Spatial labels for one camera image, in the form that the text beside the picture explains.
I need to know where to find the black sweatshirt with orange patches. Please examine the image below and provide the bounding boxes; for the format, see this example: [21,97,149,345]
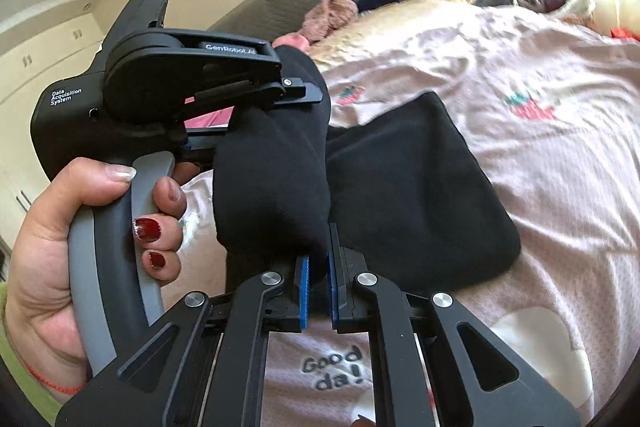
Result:
[211,44,522,303]

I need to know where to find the right hand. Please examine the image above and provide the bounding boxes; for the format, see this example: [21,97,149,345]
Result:
[350,415,376,427]

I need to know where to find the left hand red nails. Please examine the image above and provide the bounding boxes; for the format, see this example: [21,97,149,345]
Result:
[4,158,200,403]

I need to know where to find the pink fleece blanket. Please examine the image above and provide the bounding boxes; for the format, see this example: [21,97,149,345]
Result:
[184,32,310,129]

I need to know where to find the dusty pink fluffy garment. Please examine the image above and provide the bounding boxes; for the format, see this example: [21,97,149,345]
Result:
[299,0,359,42]

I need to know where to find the beige quilted bed sheet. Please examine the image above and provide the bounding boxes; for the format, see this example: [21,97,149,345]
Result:
[310,0,480,72]

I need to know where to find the lilac strawberry print duvet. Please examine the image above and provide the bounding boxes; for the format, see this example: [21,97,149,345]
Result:
[164,3,640,427]

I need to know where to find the red plastic bag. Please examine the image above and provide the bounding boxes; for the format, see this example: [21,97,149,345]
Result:
[610,27,640,41]

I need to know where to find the white wardrobe with black handles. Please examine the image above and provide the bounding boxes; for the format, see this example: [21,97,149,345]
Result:
[1,0,104,248]

